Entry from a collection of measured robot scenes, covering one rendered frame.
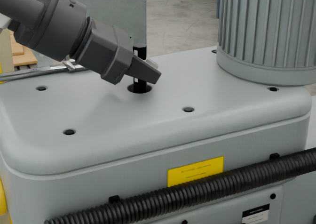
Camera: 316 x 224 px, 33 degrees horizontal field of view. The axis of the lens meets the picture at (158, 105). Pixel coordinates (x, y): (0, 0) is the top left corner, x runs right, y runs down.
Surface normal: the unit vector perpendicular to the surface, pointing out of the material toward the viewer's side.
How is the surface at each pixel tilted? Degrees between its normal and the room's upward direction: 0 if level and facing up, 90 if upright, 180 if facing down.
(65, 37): 86
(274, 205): 90
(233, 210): 90
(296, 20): 90
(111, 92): 0
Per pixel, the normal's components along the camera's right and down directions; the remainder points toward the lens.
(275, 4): -0.30, 0.43
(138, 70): 0.16, 0.45
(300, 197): 0.42, 0.41
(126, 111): 0.00, -0.89
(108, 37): 0.51, -0.80
